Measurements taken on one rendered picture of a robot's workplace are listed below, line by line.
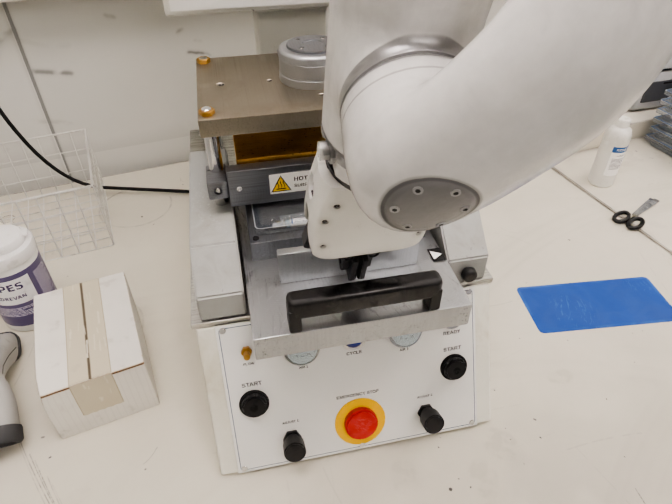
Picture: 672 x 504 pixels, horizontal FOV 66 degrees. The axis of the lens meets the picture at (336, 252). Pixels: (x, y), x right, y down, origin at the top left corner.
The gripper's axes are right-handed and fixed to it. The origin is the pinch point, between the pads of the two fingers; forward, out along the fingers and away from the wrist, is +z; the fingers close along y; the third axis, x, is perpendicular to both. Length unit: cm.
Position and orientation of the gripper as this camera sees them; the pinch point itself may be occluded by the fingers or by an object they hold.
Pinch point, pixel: (355, 257)
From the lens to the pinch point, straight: 51.2
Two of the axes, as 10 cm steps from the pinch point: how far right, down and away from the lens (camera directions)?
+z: -0.7, 5.1, 8.6
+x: -2.0, -8.5, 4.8
